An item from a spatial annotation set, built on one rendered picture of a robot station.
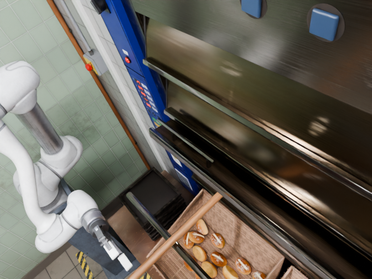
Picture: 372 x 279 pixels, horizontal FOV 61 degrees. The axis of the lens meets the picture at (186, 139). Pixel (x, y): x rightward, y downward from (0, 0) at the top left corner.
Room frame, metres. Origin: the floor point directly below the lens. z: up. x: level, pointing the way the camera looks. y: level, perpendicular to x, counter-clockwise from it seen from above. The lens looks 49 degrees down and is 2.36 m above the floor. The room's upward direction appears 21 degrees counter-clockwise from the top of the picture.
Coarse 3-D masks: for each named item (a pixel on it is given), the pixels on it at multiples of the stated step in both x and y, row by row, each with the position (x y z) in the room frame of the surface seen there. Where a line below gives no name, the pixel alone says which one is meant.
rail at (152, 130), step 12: (156, 132) 0.89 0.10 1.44; (168, 144) 0.80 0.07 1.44; (180, 156) 0.73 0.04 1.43; (204, 168) 0.64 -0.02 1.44; (216, 180) 0.57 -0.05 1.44; (228, 192) 0.51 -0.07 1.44; (240, 204) 0.46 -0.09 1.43; (264, 216) 0.39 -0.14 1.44; (276, 228) 0.35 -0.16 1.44; (288, 240) 0.30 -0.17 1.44; (300, 252) 0.26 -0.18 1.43; (324, 264) 0.21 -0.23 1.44; (336, 276) 0.18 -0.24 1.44
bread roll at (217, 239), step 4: (212, 236) 0.74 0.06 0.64; (216, 236) 0.73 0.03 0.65; (220, 236) 0.72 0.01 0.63; (212, 240) 0.72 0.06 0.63; (216, 240) 0.70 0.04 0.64; (220, 240) 0.70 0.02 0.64; (224, 240) 0.70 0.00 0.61; (216, 244) 0.69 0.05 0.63; (220, 244) 0.68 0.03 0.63; (224, 244) 0.68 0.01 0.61
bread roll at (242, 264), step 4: (236, 260) 0.57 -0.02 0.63; (240, 260) 0.56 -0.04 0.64; (244, 260) 0.55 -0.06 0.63; (236, 264) 0.55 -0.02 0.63; (240, 264) 0.54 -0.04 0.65; (244, 264) 0.53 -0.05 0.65; (248, 264) 0.53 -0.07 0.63; (240, 268) 0.52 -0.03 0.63; (244, 268) 0.51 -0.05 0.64; (248, 268) 0.51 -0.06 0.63; (244, 272) 0.50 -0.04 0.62; (248, 272) 0.49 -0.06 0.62
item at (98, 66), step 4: (88, 52) 1.55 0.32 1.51; (96, 52) 1.52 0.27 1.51; (84, 56) 1.52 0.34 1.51; (88, 56) 1.50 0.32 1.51; (92, 56) 1.49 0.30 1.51; (96, 56) 1.48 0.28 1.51; (100, 56) 1.48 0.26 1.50; (88, 60) 1.48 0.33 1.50; (92, 60) 1.46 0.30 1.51; (96, 60) 1.46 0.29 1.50; (100, 60) 1.47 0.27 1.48; (92, 64) 1.46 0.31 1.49; (96, 64) 1.46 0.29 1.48; (100, 64) 1.47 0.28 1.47; (104, 64) 1.47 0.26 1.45; (92, 68) 1.48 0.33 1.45; (96, 68) 1.45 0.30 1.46; (100, 68) 1.46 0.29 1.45; (104, 68) 1.47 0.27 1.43; (96, 72) 1.46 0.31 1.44; (100, 72) 1.46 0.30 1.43; (104, 72) 1.47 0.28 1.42
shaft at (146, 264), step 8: (208, 200) 0.64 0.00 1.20; (216, 200) 0.63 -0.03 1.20; (200, 208) 0.62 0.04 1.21; (208, 208) 0.61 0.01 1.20; (192, 216) 0.60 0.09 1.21; (200, 216) 0.59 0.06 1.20; (184, 224) 0.58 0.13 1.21; (192, 224) 0.57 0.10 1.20; (176, 232) 0.56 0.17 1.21; (184, 232) 0.55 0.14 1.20; (168, 240) 0.54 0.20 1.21; (176, 240) 0.53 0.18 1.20; (160, 248) 0.52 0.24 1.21; (168, 248) 0.52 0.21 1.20; (152, 256) 0.50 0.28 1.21; (160, 256) 0.50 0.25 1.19; (144, 264) 0.49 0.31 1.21; (152, 264) 0.48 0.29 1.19; (136, 272) 0.47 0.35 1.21; (144, 272) 0.46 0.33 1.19
